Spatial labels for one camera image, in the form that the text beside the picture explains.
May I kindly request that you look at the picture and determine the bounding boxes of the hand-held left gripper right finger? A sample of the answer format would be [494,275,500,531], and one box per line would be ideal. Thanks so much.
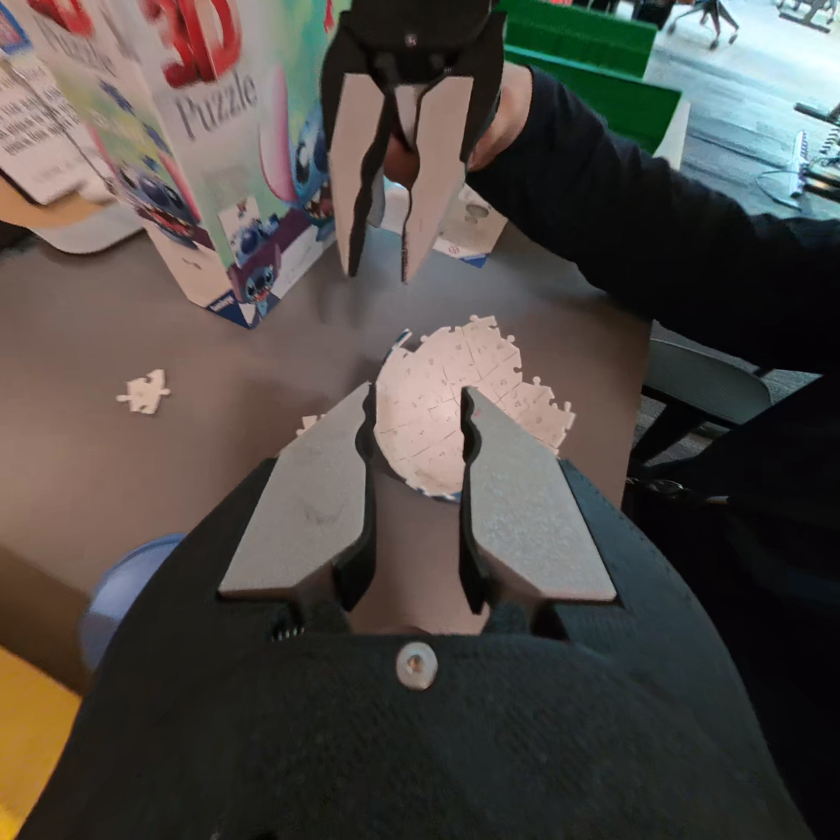
[458,386,619,616]

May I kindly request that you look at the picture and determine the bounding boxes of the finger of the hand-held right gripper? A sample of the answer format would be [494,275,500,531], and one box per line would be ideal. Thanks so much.
[397,75,476,284]
[327,72,401,278]

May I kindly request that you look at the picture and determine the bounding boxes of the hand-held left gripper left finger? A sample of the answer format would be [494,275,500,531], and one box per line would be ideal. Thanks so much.
[218,382,378,613]

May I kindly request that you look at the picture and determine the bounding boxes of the assembled white puzzle ball section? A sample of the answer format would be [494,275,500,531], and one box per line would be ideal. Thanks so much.
[373,315,577,503]

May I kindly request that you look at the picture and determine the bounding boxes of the person's right forearm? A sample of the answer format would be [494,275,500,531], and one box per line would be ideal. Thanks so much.
[466,66,840,378]

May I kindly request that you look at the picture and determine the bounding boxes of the cartoon printed puzzle box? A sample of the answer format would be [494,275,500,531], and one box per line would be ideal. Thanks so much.
[26,0,345,329]

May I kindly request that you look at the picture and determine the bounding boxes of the blue round puzzle stand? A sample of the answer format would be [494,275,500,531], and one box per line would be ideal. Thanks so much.
[79,533,188,670]

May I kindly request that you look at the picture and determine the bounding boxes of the person's right hand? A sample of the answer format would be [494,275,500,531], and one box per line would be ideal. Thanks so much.
[467,62,534,173]

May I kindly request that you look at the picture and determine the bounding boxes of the white instruction leaflet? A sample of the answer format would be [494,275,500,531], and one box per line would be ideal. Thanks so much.
[433,184,509,269]

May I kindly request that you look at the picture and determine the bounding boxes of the green plastic bin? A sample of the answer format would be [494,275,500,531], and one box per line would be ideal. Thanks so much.
[495,0,683,155]

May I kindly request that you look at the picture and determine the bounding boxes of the black office chair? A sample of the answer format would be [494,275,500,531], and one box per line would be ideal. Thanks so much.
[631,338,774,463]

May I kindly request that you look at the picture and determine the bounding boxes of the person's dark clothed torso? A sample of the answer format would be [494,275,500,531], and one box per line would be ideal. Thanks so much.
[623,374,840,840]

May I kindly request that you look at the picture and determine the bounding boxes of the yellow plastic bin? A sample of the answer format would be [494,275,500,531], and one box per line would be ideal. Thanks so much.
[0,646,83,840]

